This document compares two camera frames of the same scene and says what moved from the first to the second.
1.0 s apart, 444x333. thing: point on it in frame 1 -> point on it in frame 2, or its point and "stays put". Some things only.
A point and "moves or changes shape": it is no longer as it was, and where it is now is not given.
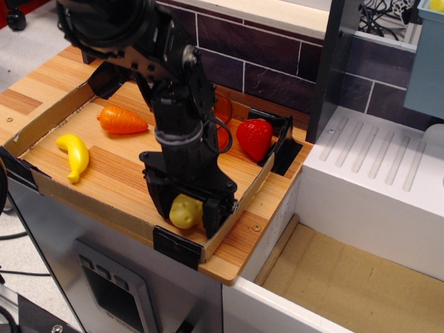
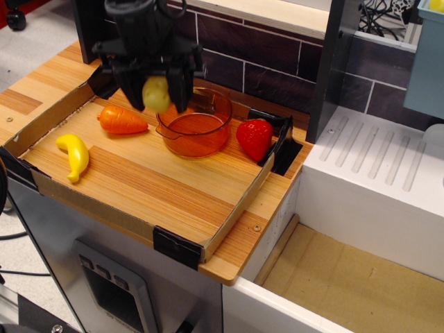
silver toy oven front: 114,279 stays put
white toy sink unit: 356,244 stays put
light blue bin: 425,90 stays put
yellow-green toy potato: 185,211 moves or changes shape
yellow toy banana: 78,152 stays put
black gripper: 187,165 -> 145,44
